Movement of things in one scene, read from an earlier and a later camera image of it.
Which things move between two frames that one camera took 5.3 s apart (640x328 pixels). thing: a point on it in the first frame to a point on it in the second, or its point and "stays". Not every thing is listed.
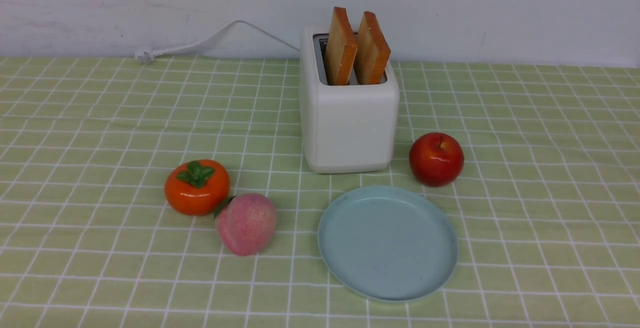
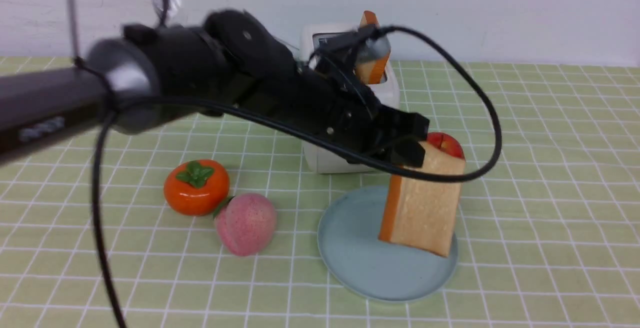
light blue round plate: (388, 243) stays
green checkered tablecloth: (546, 207) stays
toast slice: (341, 48) to (422, 214)
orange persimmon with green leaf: (197, 188) stays
